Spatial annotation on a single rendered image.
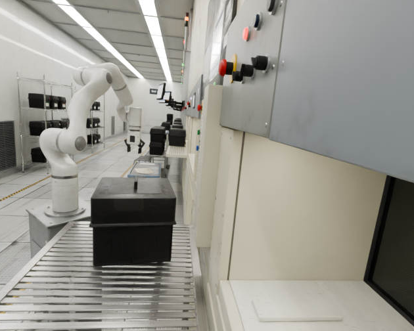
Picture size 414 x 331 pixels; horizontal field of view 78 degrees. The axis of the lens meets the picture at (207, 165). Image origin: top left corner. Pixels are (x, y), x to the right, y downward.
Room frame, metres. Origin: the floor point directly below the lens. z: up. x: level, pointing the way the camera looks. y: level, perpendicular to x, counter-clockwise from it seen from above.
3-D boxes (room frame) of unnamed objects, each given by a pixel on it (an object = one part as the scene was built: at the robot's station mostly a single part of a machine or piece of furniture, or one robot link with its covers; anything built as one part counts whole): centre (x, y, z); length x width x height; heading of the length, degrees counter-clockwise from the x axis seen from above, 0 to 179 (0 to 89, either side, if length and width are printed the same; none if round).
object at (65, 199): (1.26, 0.72, 0.85); 0.19 x 0.19 x 0.18
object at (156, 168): (3.72, 0.88, 0.24); 0.97 x 0.52 x 0.48; 10
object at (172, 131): (4.05, 0.51, 0.93); 0.30 x 0.28 x 0.26; 4
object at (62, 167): (1.27, 0.75, 1.07); 0.19 x 0.12 x 0.24; 72
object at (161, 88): (4.54, 0.73, 1.59); 0.50 x 0.41 x 0.36; 97
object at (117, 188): (0.96, 0.27, 0.98); 0.29 x 0.29 x 0.13; 15
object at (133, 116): (1.83, 0.54, 1.26); 0.09 x 0.08 x 0.13; 72
